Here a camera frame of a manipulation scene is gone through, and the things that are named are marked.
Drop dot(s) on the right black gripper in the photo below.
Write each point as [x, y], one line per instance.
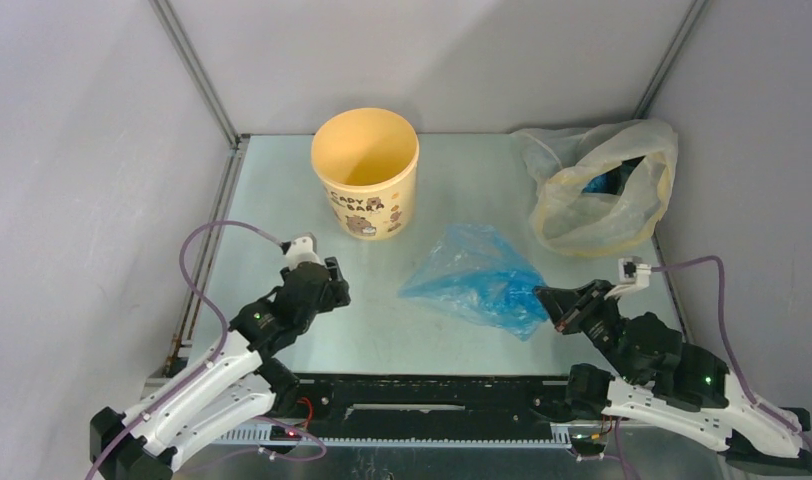
[574, 309]

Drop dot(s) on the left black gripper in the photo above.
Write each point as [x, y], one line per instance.
[337, 291]

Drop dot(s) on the blue plastic trash bag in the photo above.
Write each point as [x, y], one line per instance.
[474, 274]

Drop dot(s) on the translucent yellowish plastic bag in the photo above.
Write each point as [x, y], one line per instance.
[562, 162]

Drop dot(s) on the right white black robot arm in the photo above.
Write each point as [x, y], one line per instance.
[662, 380]

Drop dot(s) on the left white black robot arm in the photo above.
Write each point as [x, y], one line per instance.
[239, 378]

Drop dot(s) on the yellow cartoon trash bin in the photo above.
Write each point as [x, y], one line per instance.
[367, 160]

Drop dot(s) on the dark items inside bag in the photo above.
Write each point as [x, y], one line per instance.
[613, 182]

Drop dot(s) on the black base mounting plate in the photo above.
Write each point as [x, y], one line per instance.
[431, 408]

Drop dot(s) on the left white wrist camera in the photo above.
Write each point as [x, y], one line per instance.
[300, 249]

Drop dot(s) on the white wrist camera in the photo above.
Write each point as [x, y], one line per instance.
[634, 276]
[300, 249]

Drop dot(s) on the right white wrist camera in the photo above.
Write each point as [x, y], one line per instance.
[634, 276]

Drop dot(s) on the left aluminium corner post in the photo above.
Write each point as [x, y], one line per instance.
[202, 81]

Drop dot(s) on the aluminium corner post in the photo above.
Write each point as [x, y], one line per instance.
[202, 81]
[688, 26]

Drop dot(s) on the aluminium frame rail front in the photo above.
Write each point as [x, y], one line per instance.
[283, 435]

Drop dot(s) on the right aluminium corner post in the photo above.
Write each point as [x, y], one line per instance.
[688, 26]

